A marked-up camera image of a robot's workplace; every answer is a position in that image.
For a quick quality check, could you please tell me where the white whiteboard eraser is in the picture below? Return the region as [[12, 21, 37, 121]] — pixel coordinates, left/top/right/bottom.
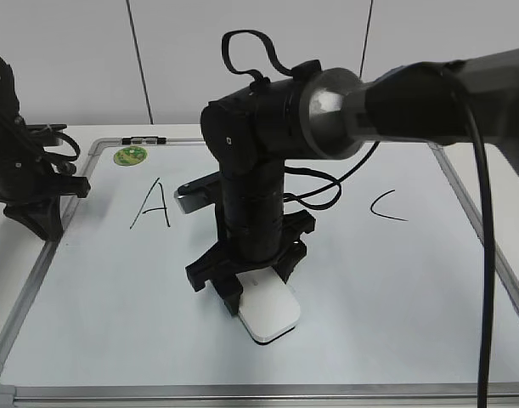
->
[[238, 268, 301, 345]]

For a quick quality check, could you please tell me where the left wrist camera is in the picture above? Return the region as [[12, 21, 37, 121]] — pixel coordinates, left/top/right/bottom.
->
[[26, 124, 67, 147]]

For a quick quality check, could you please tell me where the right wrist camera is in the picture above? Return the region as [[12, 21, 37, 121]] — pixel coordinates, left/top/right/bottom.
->
[[174, 172, 222, 214]]

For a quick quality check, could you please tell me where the round green magnet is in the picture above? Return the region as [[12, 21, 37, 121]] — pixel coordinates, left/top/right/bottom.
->
[[113, 145, 148, 167]]

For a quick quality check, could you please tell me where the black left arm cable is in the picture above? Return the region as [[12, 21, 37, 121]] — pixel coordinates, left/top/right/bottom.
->
[[23, 122, 82, 176]]

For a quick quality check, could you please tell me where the white framed whiteboard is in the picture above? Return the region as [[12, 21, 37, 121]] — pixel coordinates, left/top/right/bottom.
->
[[0, 134, 519, 408]]

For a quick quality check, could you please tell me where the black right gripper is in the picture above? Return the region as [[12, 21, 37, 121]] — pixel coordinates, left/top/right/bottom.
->
[[186, 161, 315, 315]]

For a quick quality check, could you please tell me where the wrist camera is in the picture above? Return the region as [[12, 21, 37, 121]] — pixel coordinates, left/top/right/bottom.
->
[[26, 124, 67, 147], [174, 172, 222, 214]]

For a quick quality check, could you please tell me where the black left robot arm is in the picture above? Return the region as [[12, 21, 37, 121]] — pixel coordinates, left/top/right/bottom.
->
[[0, 57, 90, 241]]

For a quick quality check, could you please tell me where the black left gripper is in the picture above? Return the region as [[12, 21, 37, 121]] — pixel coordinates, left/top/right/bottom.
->
[[0, 124, 90, 241]]

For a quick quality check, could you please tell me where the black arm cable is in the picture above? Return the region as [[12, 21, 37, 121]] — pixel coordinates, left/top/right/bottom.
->
[[23, 122, 82, 176], [221, 29, 498, 408]]

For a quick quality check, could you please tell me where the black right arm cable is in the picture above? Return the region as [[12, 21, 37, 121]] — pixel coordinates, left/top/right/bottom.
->
[[221, 29, 498, 408]]

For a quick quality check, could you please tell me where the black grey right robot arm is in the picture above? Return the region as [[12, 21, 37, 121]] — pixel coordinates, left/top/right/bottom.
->
[[186, 49, 519, 312]]

